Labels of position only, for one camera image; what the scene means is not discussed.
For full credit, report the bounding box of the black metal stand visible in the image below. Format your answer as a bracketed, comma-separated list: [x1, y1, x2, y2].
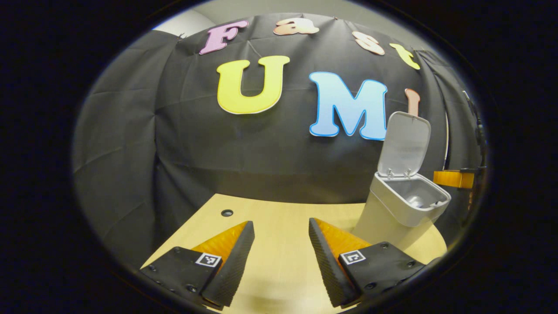
[462, 89, 486, 151]

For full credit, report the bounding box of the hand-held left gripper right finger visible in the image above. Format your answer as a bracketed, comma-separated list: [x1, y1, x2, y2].
[308, 218, 425, 308]

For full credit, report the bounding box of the white desktop garbage bin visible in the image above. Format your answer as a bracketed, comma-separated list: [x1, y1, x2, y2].
[353, 111, 452, 252]

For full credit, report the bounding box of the black backdrop cloth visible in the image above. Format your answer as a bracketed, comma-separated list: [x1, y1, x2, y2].
[72, 12, 487, 266]

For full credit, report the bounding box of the light wooden desktop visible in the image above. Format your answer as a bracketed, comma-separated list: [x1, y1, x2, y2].
[140, 193, 448, 314]

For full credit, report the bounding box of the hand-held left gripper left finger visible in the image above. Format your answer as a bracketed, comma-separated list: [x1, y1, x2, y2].
[139, 220, 255, 311]

